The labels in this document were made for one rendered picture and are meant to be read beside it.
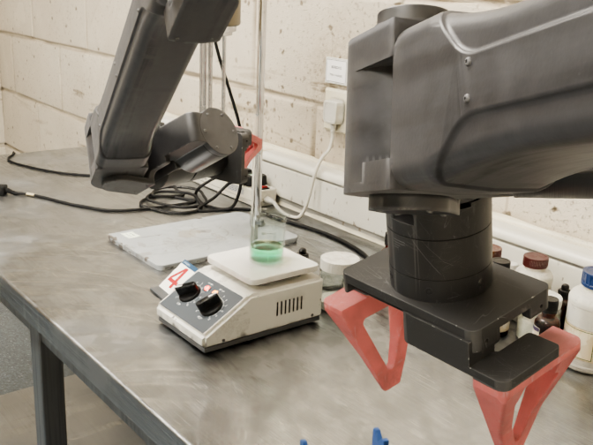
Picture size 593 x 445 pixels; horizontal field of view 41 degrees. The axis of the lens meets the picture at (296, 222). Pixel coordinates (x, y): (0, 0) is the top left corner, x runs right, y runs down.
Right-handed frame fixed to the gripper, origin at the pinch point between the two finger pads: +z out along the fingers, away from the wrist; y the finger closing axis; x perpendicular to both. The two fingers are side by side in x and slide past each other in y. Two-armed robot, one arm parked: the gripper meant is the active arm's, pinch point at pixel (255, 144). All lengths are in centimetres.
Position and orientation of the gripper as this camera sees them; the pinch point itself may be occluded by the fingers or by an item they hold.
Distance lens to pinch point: 108.3
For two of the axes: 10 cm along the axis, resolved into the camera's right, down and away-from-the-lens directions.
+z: 5.8, -2.1, 7.9
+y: -8.1, -2.1, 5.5
